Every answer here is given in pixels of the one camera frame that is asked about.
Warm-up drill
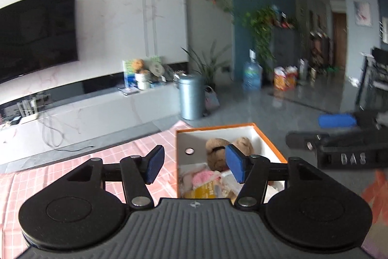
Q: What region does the orange cardboard box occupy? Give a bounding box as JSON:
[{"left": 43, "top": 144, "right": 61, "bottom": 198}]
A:
[{"left": 176, "top": 123, "right": 286, "bottom": 201}]

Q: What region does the white wifi router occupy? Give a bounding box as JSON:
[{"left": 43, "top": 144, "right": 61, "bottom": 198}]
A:
[{"left": 17, "top": 97, "right": 39, "bottom": 124}]

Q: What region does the yellow snack packet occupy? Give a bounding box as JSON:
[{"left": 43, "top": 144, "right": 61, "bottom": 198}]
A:
[{"left": 184, "top": 180, "right": 223, "bottom": 199}]

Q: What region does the grey metal trash bin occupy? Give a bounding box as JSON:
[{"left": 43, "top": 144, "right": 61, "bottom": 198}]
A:
[{"left": 178, "top": 74, "right": 205, "bottom": 121}]

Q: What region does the brown plush toy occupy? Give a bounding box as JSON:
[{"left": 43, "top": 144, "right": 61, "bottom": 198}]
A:
[{"left": 205, "top": 136, "right": 256, "bottom": 172}]

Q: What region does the blue water jug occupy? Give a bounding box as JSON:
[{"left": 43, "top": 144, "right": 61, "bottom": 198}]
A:
[{"left": 243, "top": 49, "right": 262, "bottom": 91}]

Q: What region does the white marble TV console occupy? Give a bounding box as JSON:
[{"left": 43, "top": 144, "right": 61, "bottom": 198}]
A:
[{"left": 0, "top": 83, "right": 186, "bottom": 166}]

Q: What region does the potted green floor plant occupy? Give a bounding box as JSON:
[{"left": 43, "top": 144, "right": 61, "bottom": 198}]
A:
[{"left": 181, "top": 40, "right": 232, "bottom": 89}]

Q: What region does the black wall television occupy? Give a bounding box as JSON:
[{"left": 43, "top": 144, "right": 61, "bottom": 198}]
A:
[{"left": 1, "top": 0, "right": 78, "bottom": 83}]

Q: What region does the dark grey cabinet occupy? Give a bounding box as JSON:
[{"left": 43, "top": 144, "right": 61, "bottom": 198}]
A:
[{"left": 270, "top": 28, "right": 300, "bottom": 69}]

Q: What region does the small brown teddy bear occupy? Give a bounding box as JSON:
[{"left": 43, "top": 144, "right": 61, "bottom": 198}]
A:
[{"left": 131, "top": 59, "right": 151, "bottom": 90}]

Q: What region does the red orange gift bag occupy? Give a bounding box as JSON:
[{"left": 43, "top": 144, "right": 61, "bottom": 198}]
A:
[{"left": 274, "top": 66, "right": 298, "bottom": 91}]

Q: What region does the pink white crochet pouch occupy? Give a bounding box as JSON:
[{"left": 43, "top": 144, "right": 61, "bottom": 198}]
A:
[{"left": 192, "top": 170, "right": 222, "bottom": 189}]

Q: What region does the pink checked tablecloth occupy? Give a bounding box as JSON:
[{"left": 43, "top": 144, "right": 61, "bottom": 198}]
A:
[{"left": 0, "top": 120, "right": 195, "bottom": 259}]

